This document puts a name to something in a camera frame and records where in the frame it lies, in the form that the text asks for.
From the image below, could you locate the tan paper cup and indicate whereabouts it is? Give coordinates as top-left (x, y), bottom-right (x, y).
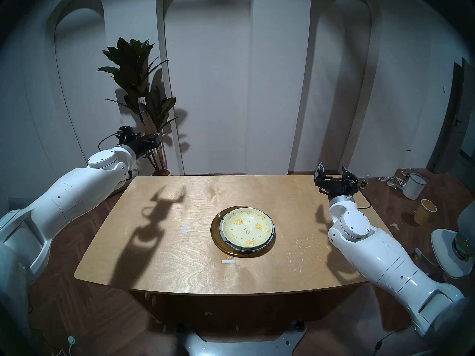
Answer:
top-left (414, 199), bottom-right (438, 226)

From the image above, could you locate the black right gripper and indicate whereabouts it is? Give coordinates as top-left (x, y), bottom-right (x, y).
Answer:
top-left (314, 162), bottom-right (360, 200)

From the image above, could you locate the white plate with blue stripes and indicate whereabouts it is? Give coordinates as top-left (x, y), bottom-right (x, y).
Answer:
top-left (219, 208), bottom-right (276, 253)

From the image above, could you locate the yellow floral ceramic plate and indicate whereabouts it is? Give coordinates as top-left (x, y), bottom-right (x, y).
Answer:
top-left (222, 208), bottom-right (273, 248)

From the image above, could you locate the black floor cable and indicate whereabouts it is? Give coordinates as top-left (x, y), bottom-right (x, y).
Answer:
top-left (375, 326), bottom-right (412, 354)

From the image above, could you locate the gold metal plate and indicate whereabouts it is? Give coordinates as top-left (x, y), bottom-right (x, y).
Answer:
top-left (211, 206), bottom-right (277, 257)

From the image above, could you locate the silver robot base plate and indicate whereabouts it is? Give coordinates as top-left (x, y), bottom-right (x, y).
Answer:
top-left (182, 320), bottom-right (308, 356)

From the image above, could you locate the rolled grey mat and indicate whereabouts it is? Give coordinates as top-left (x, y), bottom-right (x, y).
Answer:
top-left (7, 169), bottom-right (138, 220)

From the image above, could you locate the white plug with cable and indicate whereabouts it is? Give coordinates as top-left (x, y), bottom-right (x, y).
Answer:
top-left (52, 336), bottom-right (76, 356)

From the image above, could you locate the dark door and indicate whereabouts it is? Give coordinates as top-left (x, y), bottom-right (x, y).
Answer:
top-left (427, 57), bottom-right (475, 174)

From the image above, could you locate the white bucket with dark rim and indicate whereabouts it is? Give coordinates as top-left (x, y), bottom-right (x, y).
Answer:
top-left (403, 173), bottom-right (428, 200)

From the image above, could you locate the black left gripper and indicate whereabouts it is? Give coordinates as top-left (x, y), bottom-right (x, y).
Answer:
top-left (118, 126), bottom-right (161, 159)

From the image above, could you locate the tall green leafy plant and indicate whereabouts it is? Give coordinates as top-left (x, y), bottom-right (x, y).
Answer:
top-left (97, 37), bottom-right (179, 172)

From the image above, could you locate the pile of small floor clutter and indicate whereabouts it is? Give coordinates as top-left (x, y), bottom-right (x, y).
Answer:
top-left (378, 171), bottom-right (410, 189)

